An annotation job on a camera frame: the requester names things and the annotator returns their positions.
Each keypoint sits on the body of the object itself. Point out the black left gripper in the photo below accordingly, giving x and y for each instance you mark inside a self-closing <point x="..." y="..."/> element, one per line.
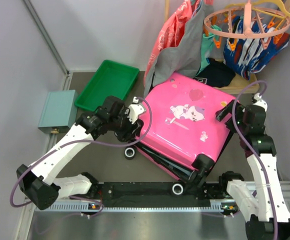
<point x="130" y="132"/>

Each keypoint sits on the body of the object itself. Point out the yellow clothes hanger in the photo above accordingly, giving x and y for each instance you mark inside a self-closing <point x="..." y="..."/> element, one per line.
<point x="278" y="3"/>

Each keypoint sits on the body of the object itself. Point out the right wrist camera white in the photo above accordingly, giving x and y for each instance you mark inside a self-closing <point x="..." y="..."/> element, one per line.
<point x="257" y="100"/>

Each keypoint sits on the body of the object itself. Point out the green plastic tray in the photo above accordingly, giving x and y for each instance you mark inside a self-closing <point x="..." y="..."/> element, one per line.
<point x="111" y="79"/>

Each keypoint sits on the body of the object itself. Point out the slotted grey cable duct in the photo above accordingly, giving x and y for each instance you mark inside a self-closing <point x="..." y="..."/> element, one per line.
<point x="226" y="207"/>

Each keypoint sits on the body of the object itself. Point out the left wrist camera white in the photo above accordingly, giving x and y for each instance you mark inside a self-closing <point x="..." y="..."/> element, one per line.
<point x="136" y="108"/>

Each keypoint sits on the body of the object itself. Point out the pink hard-shell suitcase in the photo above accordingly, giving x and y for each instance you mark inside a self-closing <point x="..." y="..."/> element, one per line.
<point x="180" y="132"/>

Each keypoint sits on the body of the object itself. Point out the coral pink patterned garment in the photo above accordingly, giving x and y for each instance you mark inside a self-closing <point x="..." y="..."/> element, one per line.
<point x="173" y="29"/>

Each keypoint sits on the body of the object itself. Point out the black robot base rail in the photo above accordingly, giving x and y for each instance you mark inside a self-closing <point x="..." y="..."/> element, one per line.
<point x="158" y="194"/>

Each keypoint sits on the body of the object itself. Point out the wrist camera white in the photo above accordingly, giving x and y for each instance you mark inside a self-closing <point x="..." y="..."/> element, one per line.
<point x="257" y="100"/>
<point x="136" y="108"/>

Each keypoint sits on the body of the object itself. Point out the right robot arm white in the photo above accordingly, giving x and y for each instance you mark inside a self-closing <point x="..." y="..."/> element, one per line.
<point x="265" y="212"/>

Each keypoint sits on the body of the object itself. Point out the pink round clip hanger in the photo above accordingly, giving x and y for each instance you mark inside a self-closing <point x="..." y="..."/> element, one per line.
<point x="220" y="23"/>

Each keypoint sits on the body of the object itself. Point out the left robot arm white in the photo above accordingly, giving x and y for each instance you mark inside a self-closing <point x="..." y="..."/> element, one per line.
<point x="39" y="181"/>

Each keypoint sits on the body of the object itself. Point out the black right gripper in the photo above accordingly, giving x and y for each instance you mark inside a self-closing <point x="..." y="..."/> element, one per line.
<point x="220" y="114"/>

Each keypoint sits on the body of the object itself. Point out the blue white patterned garment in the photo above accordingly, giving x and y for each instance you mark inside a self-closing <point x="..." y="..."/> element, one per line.
<point x="248" y="56"/>

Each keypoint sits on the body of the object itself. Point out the light blue metal box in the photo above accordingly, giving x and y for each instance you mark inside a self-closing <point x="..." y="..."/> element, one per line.
<point x="59" y="112"/>

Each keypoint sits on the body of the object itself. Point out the teal green garment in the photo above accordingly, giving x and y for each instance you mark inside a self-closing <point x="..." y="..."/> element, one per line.
<point x="207" y="45"/>

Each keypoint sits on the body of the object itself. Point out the dark navy folded garment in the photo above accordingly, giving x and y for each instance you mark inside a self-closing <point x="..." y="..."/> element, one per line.
<point x="215" y="74"/>

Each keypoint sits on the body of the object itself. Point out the grey hanging garment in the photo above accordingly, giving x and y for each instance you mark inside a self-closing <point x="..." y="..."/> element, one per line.
<point x="185" y="58"/>

